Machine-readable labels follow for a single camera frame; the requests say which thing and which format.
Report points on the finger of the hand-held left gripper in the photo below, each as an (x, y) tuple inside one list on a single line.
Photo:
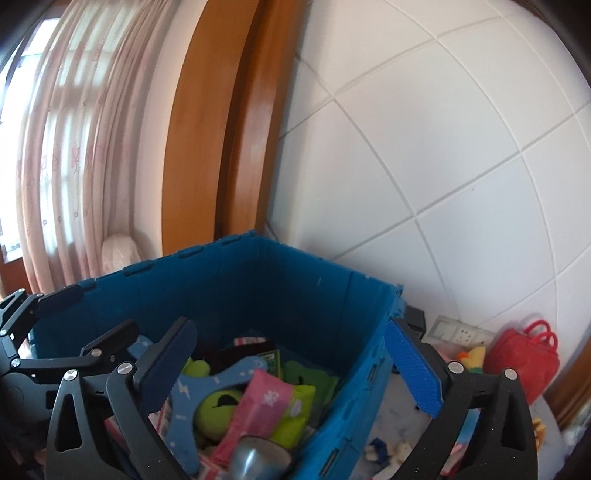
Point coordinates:
[(111, 340), (64, 297)]

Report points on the pink patterned sheer curtain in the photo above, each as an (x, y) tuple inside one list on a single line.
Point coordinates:
[(69, 138)]

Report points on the blue plastic crate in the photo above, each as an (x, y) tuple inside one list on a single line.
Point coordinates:
[(277, 286)]

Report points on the pale pink cloth bundle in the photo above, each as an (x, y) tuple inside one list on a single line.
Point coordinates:
[(120, 254)]

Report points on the black gift bag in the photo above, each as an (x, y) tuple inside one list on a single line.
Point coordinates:
[(415, 321)]

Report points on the small white blue toy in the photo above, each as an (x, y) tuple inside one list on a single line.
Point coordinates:
[(388, 451)]

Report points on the green felt piece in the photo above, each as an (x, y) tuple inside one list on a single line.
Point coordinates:
[(310, 376)]

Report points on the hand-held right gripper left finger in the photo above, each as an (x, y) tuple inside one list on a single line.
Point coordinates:
[(162, 369)]

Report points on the red bear-face carry case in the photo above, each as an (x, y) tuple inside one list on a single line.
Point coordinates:
[(521, 364)]

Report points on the lime green soft packet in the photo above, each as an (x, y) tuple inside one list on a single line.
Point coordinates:
[(296, 415)]

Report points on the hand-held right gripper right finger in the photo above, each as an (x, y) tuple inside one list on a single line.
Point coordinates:
[(413, 369)]

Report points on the white wall switch panel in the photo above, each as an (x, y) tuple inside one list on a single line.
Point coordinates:
[(441, 330)]

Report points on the pink soft packet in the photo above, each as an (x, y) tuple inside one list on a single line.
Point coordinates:
[(264, 401)]

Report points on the white wall socket panel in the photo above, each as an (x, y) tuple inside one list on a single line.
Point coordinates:
[(465, 334)]

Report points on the small green card box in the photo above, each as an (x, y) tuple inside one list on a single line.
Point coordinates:
[(270, 361)]

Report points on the dark red cloth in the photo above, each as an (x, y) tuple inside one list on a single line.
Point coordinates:
[(221, 355)]

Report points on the silver metal cup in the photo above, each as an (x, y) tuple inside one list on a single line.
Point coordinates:
[(258, 459)]

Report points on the wooden furniture frame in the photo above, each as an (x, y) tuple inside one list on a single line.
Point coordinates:
[(569, 392)]

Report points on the lime green plush toy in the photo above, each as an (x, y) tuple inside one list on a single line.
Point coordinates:
[(217, 411)]

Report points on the wooden door frame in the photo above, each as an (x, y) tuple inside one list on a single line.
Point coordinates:
[(203, 138)]

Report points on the yellow duck plush green outfit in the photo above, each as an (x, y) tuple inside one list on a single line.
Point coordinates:
[(472, 357)]

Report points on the blue star-shaped toy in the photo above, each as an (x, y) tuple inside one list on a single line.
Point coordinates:
[(184, 401)]

